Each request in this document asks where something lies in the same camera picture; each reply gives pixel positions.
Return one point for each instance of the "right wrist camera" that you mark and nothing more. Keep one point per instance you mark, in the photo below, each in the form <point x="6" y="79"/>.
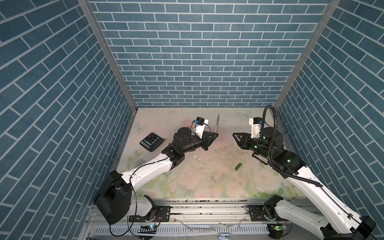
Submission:
<point x="256" y="127"/>

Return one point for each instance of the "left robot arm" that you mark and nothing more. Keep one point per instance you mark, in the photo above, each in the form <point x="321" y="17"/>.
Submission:
<point x="117" y="197"/>

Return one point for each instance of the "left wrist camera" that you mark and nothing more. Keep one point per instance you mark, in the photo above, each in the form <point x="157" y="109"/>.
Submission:
<point x="199" y="125"/>

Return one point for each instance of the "green pen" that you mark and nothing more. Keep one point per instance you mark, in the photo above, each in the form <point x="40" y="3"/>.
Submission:
<point x="217" y="123"/>

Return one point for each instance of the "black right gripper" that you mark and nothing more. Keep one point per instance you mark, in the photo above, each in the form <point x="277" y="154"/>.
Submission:
<point x="244" y="140"/>

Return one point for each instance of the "green pen cap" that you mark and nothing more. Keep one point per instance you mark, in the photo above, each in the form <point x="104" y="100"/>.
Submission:
<point x="238" y="166"/>

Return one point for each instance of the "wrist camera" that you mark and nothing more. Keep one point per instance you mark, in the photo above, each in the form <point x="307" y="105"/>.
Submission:
<point x="199" y="125"/>
<point x="256" y="127"/>

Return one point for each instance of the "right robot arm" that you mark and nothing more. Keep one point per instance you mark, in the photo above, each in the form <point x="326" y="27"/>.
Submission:
<point x="336" y="222"/>

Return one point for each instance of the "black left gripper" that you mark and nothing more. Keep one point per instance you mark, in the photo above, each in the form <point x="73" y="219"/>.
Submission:
<point x="206" y="137"/>

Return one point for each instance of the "black calculator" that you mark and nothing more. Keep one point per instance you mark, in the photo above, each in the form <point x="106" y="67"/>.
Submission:
<point x="151" y="142"/>

